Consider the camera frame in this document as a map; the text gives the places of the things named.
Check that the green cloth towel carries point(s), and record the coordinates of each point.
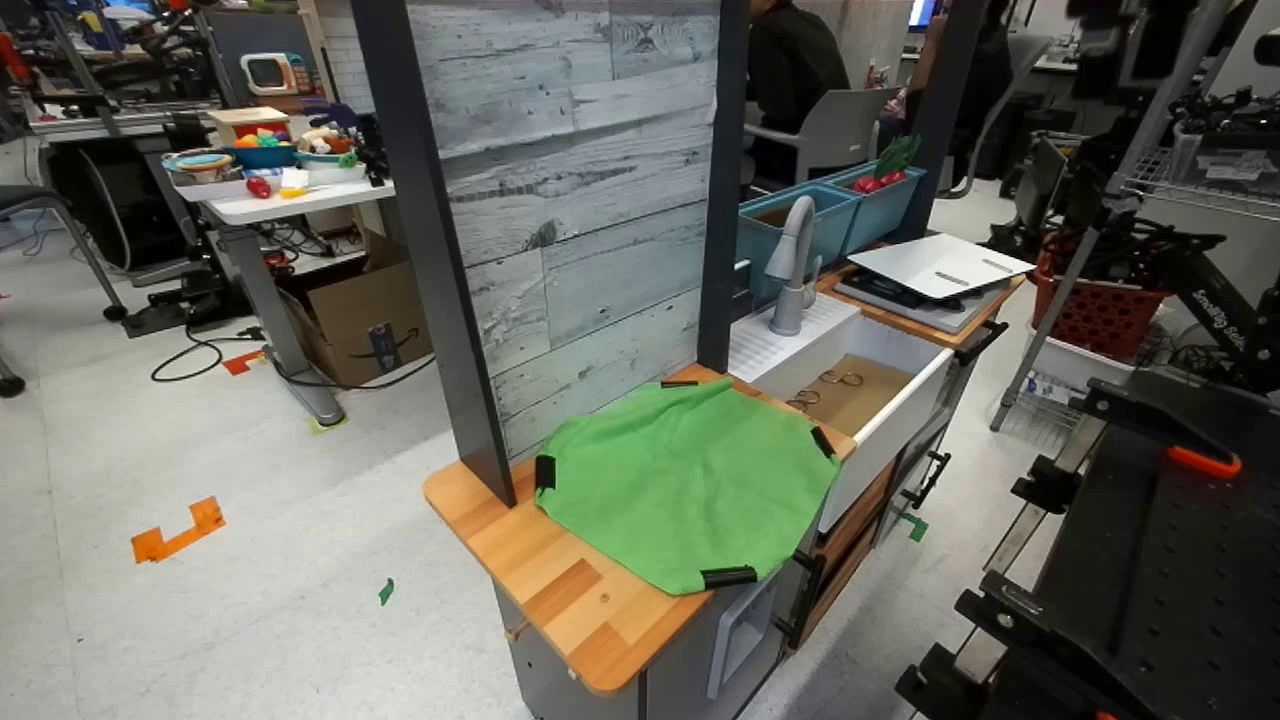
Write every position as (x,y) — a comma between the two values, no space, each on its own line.
(683,480)

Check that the grey toy faucet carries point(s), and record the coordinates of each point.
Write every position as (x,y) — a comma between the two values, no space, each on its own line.
(788,295)

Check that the grey wood plank panel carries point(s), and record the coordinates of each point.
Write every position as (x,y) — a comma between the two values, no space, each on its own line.
(575,201)

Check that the teal plastic bin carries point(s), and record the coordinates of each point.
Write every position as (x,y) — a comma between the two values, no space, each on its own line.
(835,221)

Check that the wooden butcher block countertop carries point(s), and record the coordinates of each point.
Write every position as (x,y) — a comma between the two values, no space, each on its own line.
(563,587)

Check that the white toy kitchen sink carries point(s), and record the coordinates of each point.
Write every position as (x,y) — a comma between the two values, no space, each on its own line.
(908,401)

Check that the cardboard box with black print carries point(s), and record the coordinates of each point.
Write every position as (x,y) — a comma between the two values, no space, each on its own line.
(362,320)

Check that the wooden tray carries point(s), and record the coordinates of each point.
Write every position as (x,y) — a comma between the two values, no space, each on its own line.
(934,320)

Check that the grey chair back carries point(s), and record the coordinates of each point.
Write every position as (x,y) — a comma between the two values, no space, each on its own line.
(840,133)

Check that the grey kitchen cabinet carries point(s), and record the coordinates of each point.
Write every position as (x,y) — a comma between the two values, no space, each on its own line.
(695,667)

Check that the white flat board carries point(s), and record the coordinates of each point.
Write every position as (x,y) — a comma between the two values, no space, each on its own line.
(942,267)

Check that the person in black clothes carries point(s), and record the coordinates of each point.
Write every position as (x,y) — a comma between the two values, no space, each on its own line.
(795,66)

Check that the small green floor tape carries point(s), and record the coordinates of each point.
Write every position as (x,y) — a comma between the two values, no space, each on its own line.
(385,588)

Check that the white table with toys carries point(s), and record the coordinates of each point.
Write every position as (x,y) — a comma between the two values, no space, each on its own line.
(287,201)

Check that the red perforated crate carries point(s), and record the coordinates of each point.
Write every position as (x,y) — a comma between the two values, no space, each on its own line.
(1103,320)

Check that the wooden toy box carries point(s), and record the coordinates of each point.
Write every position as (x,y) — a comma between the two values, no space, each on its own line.
(247,120)

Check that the orange floor tape mark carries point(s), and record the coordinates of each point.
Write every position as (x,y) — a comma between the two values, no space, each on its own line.
(175,536)

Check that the black metal stand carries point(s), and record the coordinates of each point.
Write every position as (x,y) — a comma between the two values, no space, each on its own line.
(1200,281)

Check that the black perforated workbench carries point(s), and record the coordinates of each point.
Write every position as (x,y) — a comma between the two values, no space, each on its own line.
(1174,574)

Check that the black vertical post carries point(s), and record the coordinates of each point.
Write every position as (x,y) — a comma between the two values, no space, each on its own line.
(424,240)
(723,201)

